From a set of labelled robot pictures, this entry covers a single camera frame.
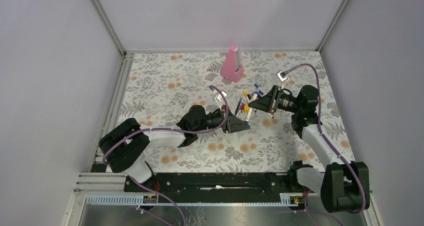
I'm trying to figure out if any dark green marker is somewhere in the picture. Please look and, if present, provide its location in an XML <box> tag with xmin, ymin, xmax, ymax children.
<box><xmin>233</xmin><ymin>97</ymin><xmax>243</xmax><ymax>116</ymax></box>

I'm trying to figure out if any pink metronome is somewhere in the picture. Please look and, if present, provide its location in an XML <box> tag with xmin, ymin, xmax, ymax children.
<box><xmin>220</xmin><ymin>45</ymin><xmax>244</xmax><ymax>83</ymax></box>

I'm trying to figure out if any yellow cube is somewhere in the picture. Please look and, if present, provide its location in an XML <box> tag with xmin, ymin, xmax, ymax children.
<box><xmin>243</xmin><ymin>105</ymin><xmax>250</xmax><ymax>113</ymax></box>

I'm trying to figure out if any floral table mat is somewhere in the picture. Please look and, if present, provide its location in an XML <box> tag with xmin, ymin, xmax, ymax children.
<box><xmin>118</xmin><ymin>52</ymin><xmax>354</xmax><ymax>172</ymax></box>

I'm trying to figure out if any magenta capped white marker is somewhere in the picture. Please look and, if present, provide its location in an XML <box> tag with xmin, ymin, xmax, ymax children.
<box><xmin>236</xmin><ymin>103</ymin><xmax>245</xmax><ymax>117</ymax></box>

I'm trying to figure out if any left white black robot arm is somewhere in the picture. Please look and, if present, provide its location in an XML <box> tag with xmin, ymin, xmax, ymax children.
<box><xmin>99</xmin><ymin>105</ymin><xmax>250</xmax><ymax>191</ymax></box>

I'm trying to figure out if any purple cable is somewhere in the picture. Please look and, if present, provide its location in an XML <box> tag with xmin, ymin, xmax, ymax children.
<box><xmin>101</xmin><ymin>85</ymin><xmax>230</xmax><ymax>165</ymax></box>
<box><xmin>283</xmin><ymin>63</ymin><xmax>369</xmax><ymax>215</ymax></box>

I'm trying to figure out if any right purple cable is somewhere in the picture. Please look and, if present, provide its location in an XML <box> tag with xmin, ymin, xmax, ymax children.
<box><xmin>283</xmin><ymin>63</ymin><xmax>369</xmax><ymax>215</ymax></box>

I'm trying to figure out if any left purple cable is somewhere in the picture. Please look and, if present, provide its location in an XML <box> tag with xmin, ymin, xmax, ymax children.
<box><xmin>101</xmin><ymin>85</ymin><xmax>230</xmax><ymax>165</ymax></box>

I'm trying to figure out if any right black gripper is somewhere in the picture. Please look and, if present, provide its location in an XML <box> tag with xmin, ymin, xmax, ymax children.
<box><xmin>248</xmin><ymin>86</ymin><xmax>302</xmax><ymax>114</ymax></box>

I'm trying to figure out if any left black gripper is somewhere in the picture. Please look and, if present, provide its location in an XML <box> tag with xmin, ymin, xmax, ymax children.
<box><xmin>194</xmin><ymin>105</ymin><xmax>250</xmax><ymax>134</ymax></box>

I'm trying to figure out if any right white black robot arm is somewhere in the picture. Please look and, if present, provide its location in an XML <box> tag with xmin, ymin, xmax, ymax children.
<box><xmin>249</xmin><ymin>85</ymin><xmax>370</xmax><ymax>213</ymax></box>

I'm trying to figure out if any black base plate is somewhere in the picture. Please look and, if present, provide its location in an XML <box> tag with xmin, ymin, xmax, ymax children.
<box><xmin>124</xmin><ymin>172</ymin><xmax>307</xmax><ymax>204</ymax></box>

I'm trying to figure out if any blue capped white marker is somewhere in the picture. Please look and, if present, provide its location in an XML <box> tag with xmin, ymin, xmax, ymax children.
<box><xmin>244</xmin><ymin>92</ymin><xmax>258</xmax><ymax>124</ymax></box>

